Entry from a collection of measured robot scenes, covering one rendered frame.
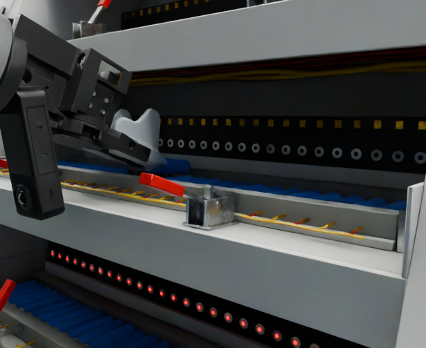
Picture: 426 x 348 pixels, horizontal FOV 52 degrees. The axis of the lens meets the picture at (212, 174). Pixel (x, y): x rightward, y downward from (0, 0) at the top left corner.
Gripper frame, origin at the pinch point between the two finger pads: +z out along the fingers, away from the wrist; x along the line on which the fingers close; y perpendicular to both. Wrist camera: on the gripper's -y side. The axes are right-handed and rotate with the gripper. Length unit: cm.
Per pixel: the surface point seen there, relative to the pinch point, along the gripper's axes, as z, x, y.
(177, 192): -11.5, -16.0, -4.2
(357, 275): -8.6, -28.7, -6.9
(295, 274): -8.3, -24.7, -7.8
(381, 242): -4.2, -28.3, -4.3
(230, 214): -4.9, -16.3, -4.4
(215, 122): 6.9, -2.3, 8.1
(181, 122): 7.0, 3.7, 8.0
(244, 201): -4.0, -16.7, -3.0
